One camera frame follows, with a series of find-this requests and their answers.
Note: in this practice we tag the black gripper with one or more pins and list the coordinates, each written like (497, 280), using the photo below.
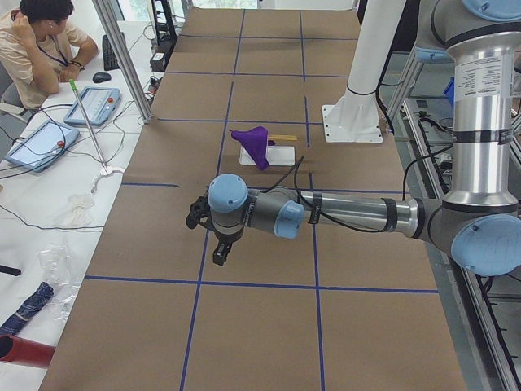
(226, 238)

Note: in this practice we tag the purple microfibre towel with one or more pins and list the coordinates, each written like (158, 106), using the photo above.
(255, 142)

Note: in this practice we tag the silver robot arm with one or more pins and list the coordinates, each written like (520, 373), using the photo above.
(476, 223)

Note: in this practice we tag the white towel rack base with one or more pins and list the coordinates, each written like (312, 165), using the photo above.
(276, 155)

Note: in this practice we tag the white crumpled cloth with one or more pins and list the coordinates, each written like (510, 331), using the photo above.
(77, 212)

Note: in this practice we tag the clear plastic bag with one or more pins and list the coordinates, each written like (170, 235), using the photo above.
(59, 273)

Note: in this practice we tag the folded dark blue umbrella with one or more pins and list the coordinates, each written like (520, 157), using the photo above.
(28, 309)

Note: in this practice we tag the far teach pendant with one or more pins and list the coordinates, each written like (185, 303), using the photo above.
(99, 104)

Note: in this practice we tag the teach pendant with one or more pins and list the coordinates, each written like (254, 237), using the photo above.
(42, 147)
(99, 104)

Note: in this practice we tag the near teach pendant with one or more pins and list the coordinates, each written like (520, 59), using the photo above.
(42, 147)

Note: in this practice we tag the black computer mouse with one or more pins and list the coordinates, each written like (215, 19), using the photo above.
(101, 77)

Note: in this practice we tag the red cylinder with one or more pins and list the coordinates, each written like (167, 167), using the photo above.
(23, 352)

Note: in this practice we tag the black keyboard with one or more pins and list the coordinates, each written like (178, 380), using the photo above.
(110, 61)

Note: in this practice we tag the seated person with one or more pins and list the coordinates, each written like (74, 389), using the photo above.
(41, 49)

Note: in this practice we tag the blue plastic bin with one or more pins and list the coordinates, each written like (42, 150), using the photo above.
(449, 91)

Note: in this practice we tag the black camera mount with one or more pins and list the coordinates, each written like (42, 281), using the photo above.
(199, 214)

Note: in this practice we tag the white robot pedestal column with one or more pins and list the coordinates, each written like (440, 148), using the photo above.
(355, 118)

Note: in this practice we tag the aluminium frame post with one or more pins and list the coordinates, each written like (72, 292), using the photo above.
(108, 20)

